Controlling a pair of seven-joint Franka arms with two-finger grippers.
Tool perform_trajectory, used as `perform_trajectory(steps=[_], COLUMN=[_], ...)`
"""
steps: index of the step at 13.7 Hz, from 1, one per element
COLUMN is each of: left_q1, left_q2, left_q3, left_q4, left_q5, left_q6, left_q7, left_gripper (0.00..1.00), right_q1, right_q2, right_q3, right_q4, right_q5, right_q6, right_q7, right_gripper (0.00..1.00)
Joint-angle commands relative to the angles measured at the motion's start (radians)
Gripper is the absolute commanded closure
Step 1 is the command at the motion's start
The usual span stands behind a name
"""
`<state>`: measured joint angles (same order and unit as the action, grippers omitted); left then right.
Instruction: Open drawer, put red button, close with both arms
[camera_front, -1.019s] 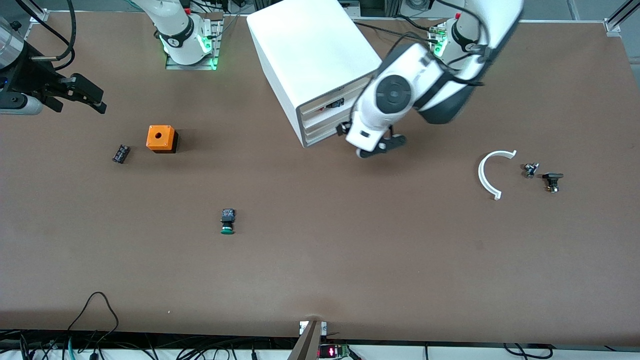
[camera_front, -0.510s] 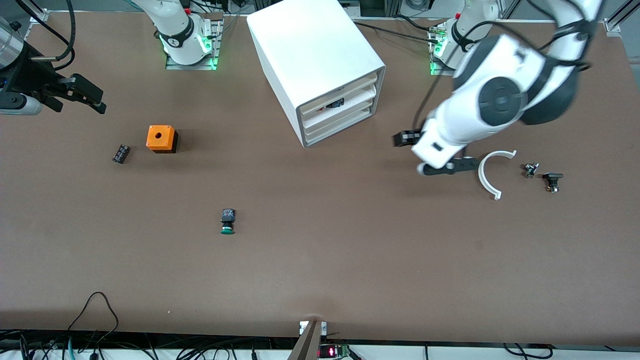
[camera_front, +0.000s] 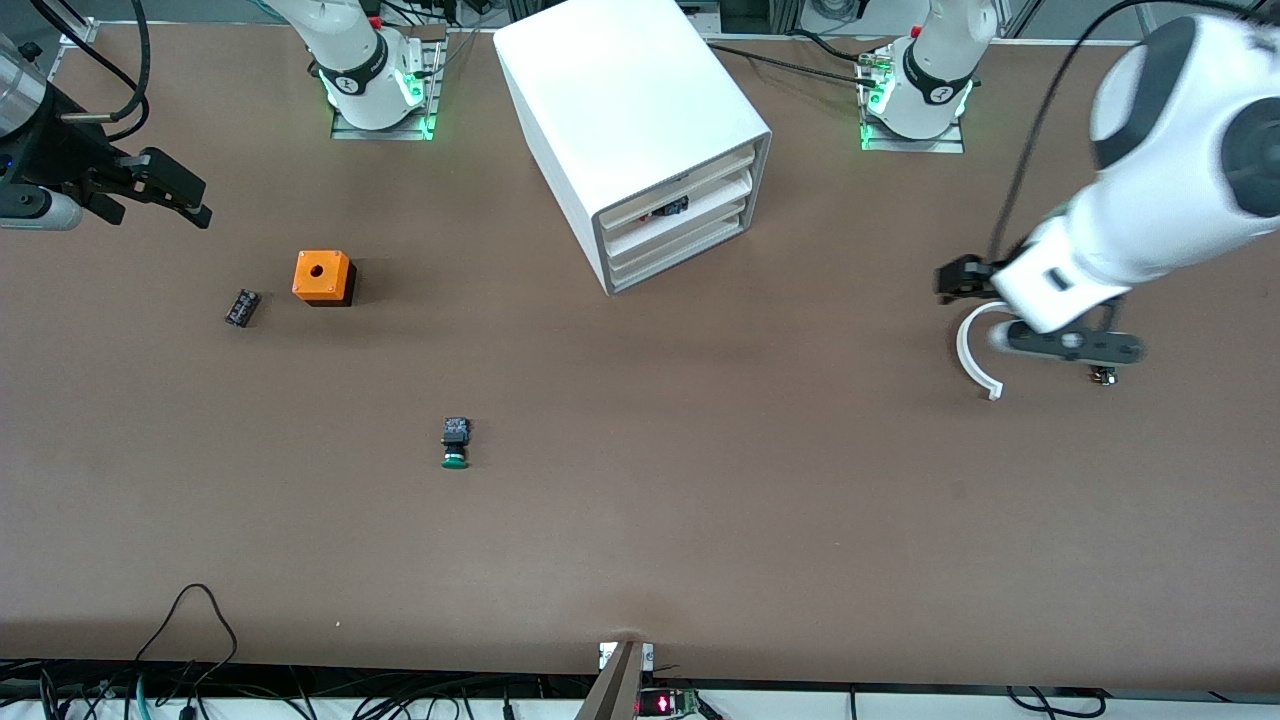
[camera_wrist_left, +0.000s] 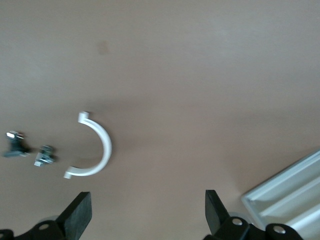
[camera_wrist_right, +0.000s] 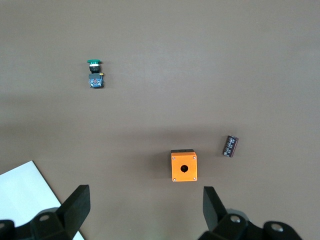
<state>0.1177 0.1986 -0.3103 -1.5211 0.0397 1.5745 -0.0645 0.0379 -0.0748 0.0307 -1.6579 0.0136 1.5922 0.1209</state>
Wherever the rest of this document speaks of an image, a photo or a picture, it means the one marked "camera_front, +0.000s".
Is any white drawer cabinet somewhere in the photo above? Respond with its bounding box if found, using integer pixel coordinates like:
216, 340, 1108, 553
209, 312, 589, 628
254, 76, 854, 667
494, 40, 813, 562
493, 0, 773, 297

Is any white curved plastic clip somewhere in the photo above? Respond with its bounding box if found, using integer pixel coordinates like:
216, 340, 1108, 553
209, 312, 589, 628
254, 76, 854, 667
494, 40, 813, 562
955, 300, 1017, 402

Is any small red LED device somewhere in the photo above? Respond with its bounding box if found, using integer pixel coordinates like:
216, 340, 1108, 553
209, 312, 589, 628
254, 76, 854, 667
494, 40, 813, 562
636, 687, 701, 719

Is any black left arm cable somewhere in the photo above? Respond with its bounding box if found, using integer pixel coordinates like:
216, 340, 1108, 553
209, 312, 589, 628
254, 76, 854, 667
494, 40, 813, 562
988, 0, 1263, 263

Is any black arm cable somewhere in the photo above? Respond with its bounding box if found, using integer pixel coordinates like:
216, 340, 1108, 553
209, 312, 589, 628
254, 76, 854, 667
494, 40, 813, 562
988, 0, 1263, 263
30, 0, 151, 143

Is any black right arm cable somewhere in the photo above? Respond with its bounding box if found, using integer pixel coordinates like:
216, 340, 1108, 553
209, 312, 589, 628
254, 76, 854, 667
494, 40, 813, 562
30, 0, 151, 143

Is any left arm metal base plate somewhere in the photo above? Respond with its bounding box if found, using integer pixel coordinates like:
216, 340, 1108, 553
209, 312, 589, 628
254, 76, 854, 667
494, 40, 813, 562
858, 50, 967, 155

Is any aluminium frame post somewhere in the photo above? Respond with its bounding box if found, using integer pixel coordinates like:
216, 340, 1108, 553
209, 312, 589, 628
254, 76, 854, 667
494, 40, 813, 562
45, 15, 101, 53

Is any orange button enclosure box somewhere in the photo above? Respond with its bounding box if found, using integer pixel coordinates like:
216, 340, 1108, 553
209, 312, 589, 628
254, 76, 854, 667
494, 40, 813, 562
291, 249, 358, 308

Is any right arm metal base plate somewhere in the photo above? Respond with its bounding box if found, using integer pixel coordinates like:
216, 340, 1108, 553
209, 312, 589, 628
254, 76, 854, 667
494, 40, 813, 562
330, 25, 446, 142

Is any black cable behind cabinet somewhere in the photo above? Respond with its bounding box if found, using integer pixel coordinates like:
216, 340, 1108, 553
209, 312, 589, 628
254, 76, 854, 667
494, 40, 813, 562
708, 42, 881, 86

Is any black looped cable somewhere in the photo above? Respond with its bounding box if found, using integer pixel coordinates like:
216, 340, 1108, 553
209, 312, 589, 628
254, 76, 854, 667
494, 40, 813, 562
133, 583, 239, 669

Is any black cable under table edge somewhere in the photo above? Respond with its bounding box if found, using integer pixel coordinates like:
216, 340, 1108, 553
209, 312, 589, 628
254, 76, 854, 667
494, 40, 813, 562
1003, 684, 1109, 719

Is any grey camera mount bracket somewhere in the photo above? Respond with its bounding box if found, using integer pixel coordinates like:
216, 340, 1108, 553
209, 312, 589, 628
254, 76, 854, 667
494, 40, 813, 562
574, 640, 656, 720

